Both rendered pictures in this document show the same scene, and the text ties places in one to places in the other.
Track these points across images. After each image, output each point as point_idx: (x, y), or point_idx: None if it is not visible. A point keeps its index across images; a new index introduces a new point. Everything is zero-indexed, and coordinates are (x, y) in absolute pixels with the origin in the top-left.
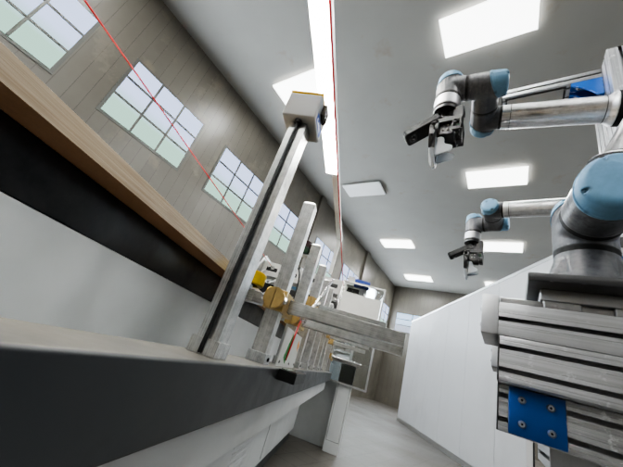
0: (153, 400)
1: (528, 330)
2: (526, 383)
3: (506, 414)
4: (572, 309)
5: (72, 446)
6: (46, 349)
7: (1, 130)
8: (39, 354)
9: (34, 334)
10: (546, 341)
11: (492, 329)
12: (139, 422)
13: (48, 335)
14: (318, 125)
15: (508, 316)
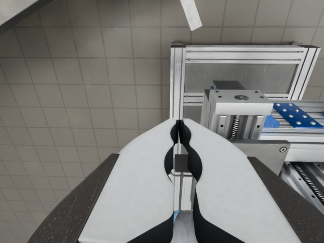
0: (38, 5)
1: (207, 119)
2: (202, 103)
3: (213, 87)
4: None
5: (27, 15)
6: (4, 23)
7: None
8: (4, 23)
9: (0, 11)
10: (205, 125)
11: (209, 98)
12: (39, 6)
13: (2, 10)
14: None
15: (210, 113)
